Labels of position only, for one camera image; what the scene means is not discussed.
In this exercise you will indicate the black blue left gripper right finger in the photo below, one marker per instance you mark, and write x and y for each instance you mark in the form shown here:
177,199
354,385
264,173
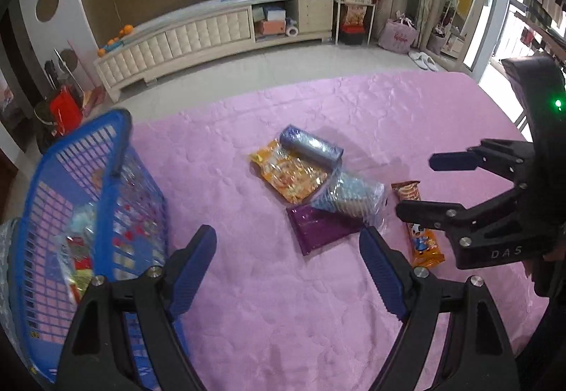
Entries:
476,354

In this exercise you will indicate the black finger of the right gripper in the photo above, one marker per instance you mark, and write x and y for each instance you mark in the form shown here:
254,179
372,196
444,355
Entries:
487,230

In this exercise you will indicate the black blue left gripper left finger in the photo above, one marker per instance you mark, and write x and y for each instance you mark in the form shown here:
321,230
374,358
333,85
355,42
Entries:
97,353

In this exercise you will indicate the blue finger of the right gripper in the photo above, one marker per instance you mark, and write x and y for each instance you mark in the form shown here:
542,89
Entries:
456,161

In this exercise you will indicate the red chips snack bag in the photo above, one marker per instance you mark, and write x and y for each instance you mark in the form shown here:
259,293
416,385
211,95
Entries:
75,263

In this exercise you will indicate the clear blue striped snack pack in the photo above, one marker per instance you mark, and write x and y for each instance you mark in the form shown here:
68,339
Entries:
351,195

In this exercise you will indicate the purple snack pack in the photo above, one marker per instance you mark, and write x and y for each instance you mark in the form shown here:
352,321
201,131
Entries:
314,228

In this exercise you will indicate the orange yellow snack bag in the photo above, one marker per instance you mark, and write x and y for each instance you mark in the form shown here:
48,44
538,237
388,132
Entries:
291,175

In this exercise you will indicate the grey blue cylinder snack pack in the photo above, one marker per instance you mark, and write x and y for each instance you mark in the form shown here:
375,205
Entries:
313,147

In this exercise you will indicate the light blue wafer pack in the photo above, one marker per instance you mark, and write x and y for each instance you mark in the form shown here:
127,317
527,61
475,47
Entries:
83,222

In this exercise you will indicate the orange cartoon snack bar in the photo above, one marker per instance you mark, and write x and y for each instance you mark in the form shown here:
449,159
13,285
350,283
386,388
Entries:
425,250

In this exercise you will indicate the person dark printed shirt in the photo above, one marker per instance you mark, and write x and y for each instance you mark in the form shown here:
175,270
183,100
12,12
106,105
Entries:
8,232

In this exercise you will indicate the white slippers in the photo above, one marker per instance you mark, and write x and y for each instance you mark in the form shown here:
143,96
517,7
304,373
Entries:
423,61

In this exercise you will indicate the pink shopping bag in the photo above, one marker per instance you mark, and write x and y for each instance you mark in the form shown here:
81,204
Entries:
398,34

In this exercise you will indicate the blue plastic basket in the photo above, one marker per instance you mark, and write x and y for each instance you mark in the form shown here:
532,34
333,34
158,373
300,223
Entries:
95,163

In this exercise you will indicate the red bag on floor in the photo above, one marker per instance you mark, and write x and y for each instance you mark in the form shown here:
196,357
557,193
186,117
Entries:
66,112

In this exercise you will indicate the white tv cabinet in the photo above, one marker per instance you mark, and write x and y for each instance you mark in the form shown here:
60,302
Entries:
209,31

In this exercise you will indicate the oranges on cabinet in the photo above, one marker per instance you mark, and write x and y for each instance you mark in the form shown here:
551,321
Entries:
116,42

